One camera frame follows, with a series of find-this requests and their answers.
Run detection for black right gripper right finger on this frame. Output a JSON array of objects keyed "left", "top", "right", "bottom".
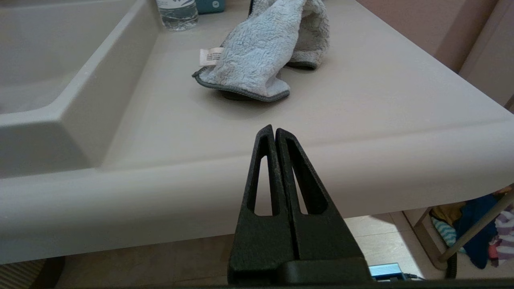
[{"left": 275, "top": 128, "right": 364, "bottom": 261}]

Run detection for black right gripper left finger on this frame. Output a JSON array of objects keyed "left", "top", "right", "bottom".
[{"left": 228, "top": 124, "right": 298, "bottom": 284}]

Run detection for light blue grey cloth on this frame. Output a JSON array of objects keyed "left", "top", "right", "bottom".
[{"left": 192, "top": 0, "right": 330, "bottom": 102}]

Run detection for beige sink basin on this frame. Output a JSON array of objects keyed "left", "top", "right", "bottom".
[{"left": 0, "top": 0, "right": 161, "bottom": 179}]

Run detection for small blue device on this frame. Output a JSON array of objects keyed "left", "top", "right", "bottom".
[{"left": 369, "top": 263, "right": 406, "bottom": 281}]

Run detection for colourful laundry pile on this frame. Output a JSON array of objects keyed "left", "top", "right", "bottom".
[{"left": 430, "top": 185, "right": 514, "bottom": 269}]

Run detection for grey-capped clear plastic bottle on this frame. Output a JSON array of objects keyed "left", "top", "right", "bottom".
[{"left": 156, "top": 0, "right": 199, "bottom": 31}]

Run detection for teal box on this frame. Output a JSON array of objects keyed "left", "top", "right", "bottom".
[{"left": 196, "top": 0, "right": 226, "bottom": 14}]

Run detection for black ribbed hose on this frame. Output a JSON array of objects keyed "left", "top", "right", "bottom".
[{"left": 445, "top": 251, "right": 458, "bottom": 279}]

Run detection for beige metal rack frame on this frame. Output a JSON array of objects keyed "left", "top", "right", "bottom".
[{"left": 403, "top": 188, "right": 514, "bottom": 270}]

